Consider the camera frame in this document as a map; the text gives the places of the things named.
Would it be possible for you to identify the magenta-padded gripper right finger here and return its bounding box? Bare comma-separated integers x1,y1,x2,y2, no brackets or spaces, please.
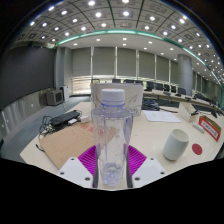
125,143,167,189

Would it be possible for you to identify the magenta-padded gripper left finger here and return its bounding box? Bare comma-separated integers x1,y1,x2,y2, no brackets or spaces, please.
57,143,100,189

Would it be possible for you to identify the clear plastic water bottle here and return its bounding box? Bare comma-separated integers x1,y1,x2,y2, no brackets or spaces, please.
90,88,135,187

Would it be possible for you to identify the brown cardboard sheet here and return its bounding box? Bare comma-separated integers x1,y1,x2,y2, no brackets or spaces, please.
38,121,118,170

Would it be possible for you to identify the white ceramic mug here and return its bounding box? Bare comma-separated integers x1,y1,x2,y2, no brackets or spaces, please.
162,128,190,162

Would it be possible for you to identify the black flat device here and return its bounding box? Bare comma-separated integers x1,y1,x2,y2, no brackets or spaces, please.
49,110,82,128

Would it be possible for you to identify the white paper sheet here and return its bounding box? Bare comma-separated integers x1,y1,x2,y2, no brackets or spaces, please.
143,109,182,124

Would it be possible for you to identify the black bag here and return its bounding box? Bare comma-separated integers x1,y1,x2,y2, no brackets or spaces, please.
141,99,161,112

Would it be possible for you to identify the flat round red coaster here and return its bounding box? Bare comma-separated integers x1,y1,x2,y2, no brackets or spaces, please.
191,143,204,156

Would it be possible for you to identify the white remote control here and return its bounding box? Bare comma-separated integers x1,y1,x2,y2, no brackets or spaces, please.
192,122,205,134

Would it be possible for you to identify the grey box monitor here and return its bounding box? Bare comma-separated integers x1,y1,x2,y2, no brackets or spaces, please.
45,89,65,107

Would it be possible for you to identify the row of black office chairs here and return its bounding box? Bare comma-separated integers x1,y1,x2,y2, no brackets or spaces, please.
111,78,188,96

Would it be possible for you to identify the open red-edged cardboard box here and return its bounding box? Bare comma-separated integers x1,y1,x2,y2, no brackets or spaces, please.
198,115,222,142

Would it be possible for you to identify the group of ceiling lights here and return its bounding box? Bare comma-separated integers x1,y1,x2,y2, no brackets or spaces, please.
13,0,224,81

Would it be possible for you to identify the tangle of black cables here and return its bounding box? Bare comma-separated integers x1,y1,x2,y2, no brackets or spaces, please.
38,114,59,139

